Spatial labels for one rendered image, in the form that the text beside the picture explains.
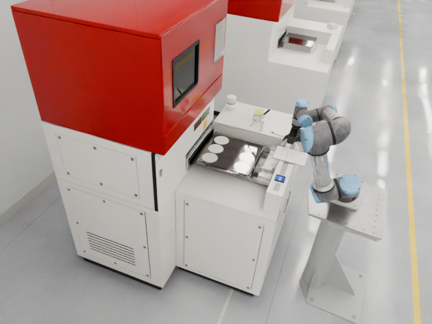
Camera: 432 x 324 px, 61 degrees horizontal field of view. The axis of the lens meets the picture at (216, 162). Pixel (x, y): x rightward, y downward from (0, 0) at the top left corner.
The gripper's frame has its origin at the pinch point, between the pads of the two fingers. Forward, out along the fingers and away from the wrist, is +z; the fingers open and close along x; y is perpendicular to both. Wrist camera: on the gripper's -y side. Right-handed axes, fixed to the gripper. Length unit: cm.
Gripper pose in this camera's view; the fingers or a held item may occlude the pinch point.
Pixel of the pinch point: (290, 151)
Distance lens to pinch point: 242.5
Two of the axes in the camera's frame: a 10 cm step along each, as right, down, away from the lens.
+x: -9.3, -2.6, 2.5
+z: -0.5, 7.9, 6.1
